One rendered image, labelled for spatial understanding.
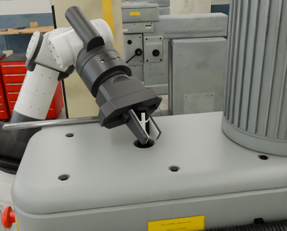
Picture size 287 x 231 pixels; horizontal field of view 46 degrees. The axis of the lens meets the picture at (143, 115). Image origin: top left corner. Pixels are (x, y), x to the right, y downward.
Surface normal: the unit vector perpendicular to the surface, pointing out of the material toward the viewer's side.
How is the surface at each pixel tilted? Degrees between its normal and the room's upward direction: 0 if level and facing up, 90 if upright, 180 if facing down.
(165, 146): 0
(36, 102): 83
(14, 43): 90
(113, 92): 31
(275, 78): 90
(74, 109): 90
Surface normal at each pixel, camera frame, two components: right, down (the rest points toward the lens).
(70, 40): 0.04, -0.54
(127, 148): -0.04, -0.92
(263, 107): -0.57, 0.34
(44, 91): 0.42, 0.23
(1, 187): 0.30, -0.18
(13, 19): 0.14, 0.39
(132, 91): 0.29, -0.63
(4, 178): 0.40, -0.75
